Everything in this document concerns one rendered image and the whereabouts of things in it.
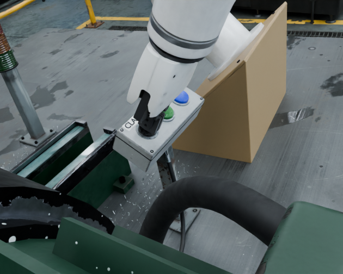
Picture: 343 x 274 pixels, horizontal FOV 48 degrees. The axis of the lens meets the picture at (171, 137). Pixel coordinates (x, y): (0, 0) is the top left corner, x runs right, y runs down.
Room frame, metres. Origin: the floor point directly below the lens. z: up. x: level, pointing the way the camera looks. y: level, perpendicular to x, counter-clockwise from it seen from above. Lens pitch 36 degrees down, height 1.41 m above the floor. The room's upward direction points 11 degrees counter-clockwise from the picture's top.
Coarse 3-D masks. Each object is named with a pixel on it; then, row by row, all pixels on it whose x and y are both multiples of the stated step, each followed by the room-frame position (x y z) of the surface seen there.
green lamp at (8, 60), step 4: (8, 52) 0.97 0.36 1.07; (12, 52) 0.98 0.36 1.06; (0, 56) 0.95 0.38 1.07; (4, 56) 0.96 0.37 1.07; (8, 56) 0.96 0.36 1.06; (12, 56) 0.97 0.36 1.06; (0, 60) 0.95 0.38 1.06; (4, 60) 0.95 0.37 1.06; (8, 60) 0.96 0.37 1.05; (12, 60) 0.97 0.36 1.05; (0, 64) 0.95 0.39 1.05; (4, 64) 0.95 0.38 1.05; (8, 64) 0.96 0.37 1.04; (12, 64) 0.96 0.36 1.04; (0, 68) 0.95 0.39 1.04; (4, 68) 0.95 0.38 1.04; (8, 68) 0.95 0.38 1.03
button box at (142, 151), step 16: (192, 96) 0.59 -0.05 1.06; (176, 112) 0.55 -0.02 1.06; (192, 112) 0.56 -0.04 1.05; (128, 128) 0.50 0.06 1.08; (160, 128) 0.51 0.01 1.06; (176, 128) 0.52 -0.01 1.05; (128, 144) 0.49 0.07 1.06; (144, 144) 0.48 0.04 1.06; (160, 144) 0.48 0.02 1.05; (144, 160) 0.47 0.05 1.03
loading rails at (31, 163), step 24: (48, 144) 0.74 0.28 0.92; (72, 144) 0.75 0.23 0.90; (96, 144) 0.71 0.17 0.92; (24, 168) 0.67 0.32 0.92; (48, 168) 0.68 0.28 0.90; (72, 168) 0.64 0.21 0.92; (96, 168) 0.66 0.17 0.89; (120, 168) 0.71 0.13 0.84; (72, 192) 0.60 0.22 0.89; (96, 192) 0.64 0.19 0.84; (120, 192) 0.66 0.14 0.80
